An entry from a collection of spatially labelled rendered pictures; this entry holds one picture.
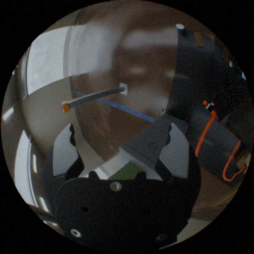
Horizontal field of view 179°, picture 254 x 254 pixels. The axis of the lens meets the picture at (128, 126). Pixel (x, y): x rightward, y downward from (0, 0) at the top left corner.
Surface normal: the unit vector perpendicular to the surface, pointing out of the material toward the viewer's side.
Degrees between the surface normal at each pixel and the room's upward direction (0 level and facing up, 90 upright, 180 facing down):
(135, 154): 90
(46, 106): 90
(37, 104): 90
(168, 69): 0
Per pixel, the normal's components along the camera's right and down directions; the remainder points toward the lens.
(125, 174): -0.04, -0.85
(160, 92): -0.69, 0.41
